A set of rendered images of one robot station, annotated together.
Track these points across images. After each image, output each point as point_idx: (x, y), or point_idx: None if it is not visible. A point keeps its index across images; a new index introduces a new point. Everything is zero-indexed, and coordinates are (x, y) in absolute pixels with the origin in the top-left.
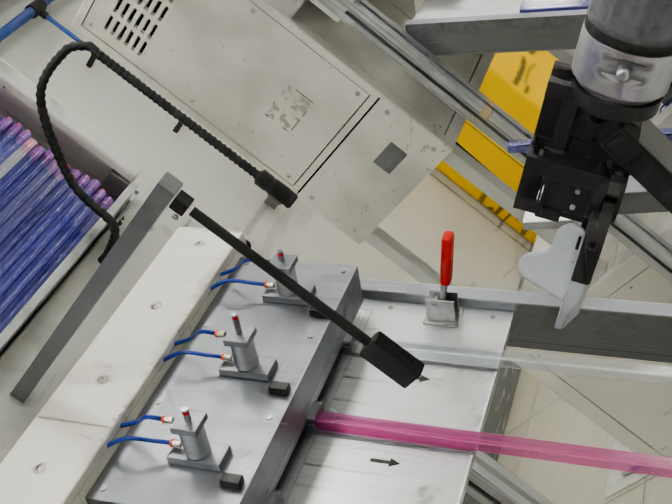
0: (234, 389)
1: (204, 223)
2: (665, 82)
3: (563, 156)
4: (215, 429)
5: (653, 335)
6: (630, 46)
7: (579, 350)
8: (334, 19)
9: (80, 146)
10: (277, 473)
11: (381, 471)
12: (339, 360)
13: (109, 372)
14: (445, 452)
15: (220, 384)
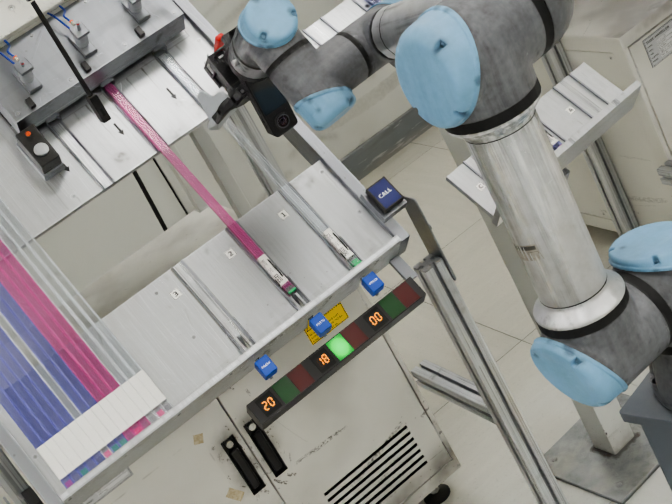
0: (68, 52)
1: (35, 10)
2: (258, 75)
3: (225, 66)
4: (44, 69)
5: (303, 146)
6: (237, 56)
7: None
8: None
9: None
10: (63, 105)
11: (113, 132)
12: (147, 57)
13: (17, 5)
14: (147, 142)
15: (64, 44)
